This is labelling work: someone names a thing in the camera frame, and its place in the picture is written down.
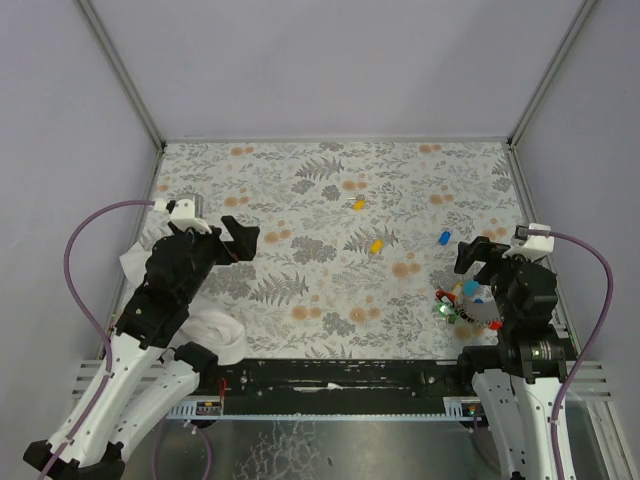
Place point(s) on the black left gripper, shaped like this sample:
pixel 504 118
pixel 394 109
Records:
pixel 214 243

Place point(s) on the yellow key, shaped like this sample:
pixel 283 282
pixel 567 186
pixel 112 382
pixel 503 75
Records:
pixel 376 247
pixel 358 202

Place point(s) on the yellow key far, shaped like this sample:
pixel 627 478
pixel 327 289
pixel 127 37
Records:
pixel 358 202

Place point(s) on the blue key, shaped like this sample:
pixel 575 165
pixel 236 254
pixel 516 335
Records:
pixel 444 238

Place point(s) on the yellow key near centre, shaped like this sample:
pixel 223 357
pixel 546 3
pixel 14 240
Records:
pixel 376 247

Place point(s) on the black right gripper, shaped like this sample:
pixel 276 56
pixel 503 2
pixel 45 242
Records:
pixel 489 261

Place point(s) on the floral table mat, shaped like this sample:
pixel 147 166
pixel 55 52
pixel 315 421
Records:
pixel 314 290

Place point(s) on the white cloth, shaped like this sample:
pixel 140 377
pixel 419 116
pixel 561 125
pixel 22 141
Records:
pixel 206 325

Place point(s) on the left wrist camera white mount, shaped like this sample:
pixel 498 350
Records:
pixel 185 212

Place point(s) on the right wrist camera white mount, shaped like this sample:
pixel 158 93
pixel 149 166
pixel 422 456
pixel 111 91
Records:
pixel 535 242

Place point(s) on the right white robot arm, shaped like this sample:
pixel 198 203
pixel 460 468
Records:
pixel 520 379

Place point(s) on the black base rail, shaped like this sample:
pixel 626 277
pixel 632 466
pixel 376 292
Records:
pixel 256 388

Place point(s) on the metal keyring organizer with keys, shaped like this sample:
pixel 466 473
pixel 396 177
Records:
pixel 469 302

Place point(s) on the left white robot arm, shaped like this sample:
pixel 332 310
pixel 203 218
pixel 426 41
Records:
pixel 167 343

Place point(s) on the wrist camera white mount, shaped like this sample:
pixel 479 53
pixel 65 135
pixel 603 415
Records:
pixel 535 242
pixel 185 212

